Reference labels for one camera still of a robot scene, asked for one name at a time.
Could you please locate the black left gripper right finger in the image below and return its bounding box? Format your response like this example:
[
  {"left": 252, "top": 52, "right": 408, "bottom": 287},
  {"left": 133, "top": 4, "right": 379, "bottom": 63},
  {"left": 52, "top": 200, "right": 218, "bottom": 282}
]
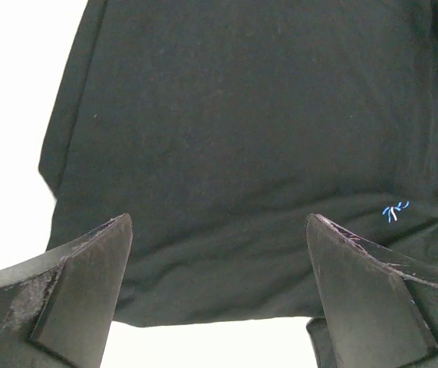
[{"left": 306, "top": 215, "right": 438, "bottom": 368}]

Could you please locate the black t shirt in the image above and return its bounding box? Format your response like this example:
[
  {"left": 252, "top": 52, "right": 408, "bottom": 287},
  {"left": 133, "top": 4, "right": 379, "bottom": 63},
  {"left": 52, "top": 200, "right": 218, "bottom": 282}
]
[{"left": 38, "top": 1, "right": 438, "bottom": 367}]

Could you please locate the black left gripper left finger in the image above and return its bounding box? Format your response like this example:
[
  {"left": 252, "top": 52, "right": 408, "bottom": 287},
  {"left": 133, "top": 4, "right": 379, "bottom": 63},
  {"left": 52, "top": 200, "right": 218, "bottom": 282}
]
[{"left": 0, "top": 214, "right": 132, "bottom": 368}]

